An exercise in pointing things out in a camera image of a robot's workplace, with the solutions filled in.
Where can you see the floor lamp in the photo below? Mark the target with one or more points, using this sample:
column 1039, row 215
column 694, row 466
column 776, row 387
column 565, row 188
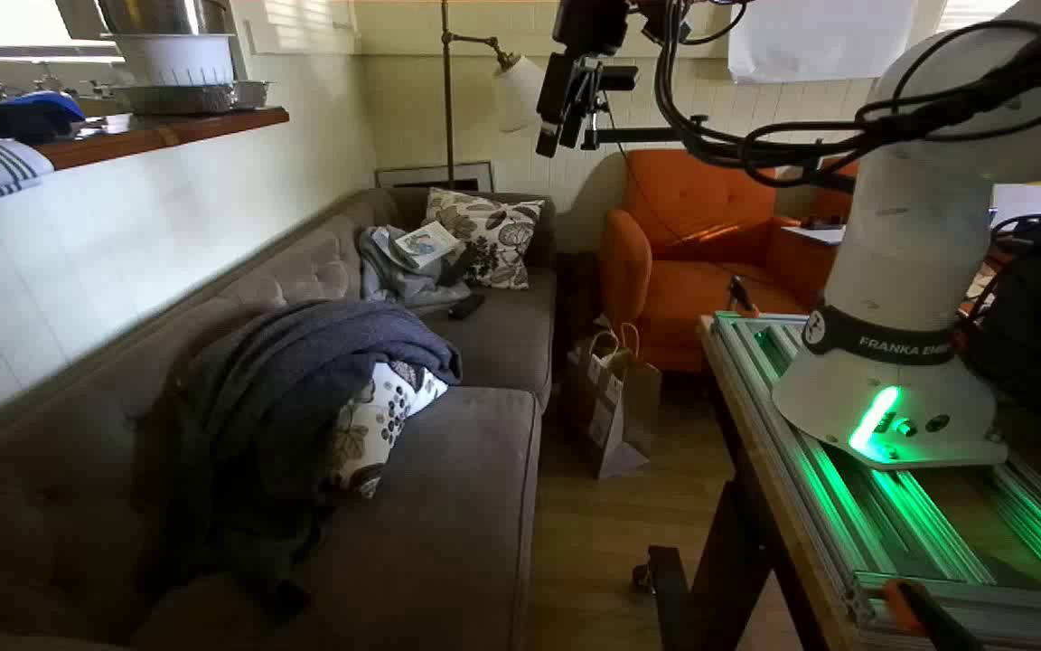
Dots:
column 481, row 79

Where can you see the aluminium frame robot table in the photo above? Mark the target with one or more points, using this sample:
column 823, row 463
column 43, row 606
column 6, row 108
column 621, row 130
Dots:
column 861, row 557

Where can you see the orange armchair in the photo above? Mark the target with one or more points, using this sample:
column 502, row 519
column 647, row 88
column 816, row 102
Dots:
column 674, row 244

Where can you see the foil baking tray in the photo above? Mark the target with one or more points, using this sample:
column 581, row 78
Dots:
column 206, row 99

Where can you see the dark blue bowl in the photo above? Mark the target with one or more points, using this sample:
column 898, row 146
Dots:
column 39, row 117

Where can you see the paper shopping bag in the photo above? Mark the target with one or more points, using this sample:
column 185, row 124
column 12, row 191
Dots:
column 612, row 396

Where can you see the white pot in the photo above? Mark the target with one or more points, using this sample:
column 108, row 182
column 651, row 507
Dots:
column 179, row 59

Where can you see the wooden counter shelf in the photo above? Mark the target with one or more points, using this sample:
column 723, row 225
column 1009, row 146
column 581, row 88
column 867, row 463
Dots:
column 156, row 135

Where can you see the blue grey clothes pile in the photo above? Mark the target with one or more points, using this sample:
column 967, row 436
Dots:
column 410, row 266

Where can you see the dark grey blanket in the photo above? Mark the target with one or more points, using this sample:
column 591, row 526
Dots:
column 252, row 420

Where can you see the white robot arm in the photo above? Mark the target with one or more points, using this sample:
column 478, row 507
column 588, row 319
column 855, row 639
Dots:
column 944, row 124

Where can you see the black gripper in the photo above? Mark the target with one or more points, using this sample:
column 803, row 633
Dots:
column 570, row 99

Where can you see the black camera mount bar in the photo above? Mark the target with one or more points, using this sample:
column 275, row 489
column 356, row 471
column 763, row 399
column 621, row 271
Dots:
column 591, row 137

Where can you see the floral patterned pillow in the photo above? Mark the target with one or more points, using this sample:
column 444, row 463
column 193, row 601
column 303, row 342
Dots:
column 498, row 230
column 372, row 424

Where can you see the grey tufted sofa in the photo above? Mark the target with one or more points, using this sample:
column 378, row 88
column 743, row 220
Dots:
column 432, row 561

